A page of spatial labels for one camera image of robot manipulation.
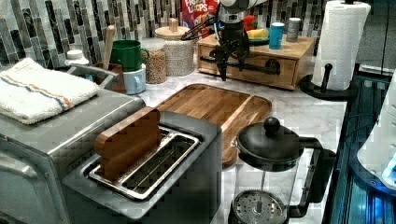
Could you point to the cereal box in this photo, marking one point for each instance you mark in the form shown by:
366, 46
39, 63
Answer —
197, 15

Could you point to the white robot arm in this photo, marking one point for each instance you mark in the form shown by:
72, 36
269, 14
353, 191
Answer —
232, 11

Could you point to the grey shaker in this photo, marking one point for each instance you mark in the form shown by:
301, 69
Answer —
293, 29

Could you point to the wooden toast slice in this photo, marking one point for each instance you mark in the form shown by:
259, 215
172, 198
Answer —
123, 144

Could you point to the wooden cutting board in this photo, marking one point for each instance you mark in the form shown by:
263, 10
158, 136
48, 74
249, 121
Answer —
231, 110

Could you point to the glass jar with grains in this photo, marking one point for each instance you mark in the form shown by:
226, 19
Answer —
155, 63

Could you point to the green mug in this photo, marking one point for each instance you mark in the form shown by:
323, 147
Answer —
128, 54

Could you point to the white bottle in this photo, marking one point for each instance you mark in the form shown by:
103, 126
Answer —
75, 56

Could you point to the teal plate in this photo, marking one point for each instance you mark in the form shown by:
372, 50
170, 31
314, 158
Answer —
259, 42

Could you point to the wooden drawer box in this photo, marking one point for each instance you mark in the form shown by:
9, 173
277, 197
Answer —
294, 58

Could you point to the black paper towel holder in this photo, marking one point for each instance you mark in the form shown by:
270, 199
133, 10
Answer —
323, 92

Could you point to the wooden utensil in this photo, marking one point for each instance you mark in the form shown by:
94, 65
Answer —
110, 31

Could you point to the silver toaster oven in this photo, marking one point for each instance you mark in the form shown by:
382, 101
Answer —
36, 158

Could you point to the french press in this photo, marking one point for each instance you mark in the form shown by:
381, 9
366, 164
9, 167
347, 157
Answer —
269, 155

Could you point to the light blue mug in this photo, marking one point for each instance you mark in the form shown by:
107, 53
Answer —
135, 81

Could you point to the black toaster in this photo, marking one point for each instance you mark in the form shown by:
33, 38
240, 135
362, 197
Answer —
178, 183

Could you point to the brown utensil holder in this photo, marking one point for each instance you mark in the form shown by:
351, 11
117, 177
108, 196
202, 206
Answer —
116, 82

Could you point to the teal shaker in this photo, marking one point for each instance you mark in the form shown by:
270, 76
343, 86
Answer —
276, 35

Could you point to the white striped towel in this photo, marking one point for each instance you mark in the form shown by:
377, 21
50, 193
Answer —
30, 93

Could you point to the paper towel roll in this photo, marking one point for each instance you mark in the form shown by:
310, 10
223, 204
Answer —
338, 45

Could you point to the jar with wooden lid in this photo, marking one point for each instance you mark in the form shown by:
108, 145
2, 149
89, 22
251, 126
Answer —
178, 52

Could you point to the yellow banana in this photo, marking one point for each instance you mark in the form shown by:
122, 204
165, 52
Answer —
258, 34

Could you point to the black drawer handle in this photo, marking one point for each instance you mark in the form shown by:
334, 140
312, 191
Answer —
271, 67

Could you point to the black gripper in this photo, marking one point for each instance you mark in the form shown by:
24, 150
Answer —
233, 42

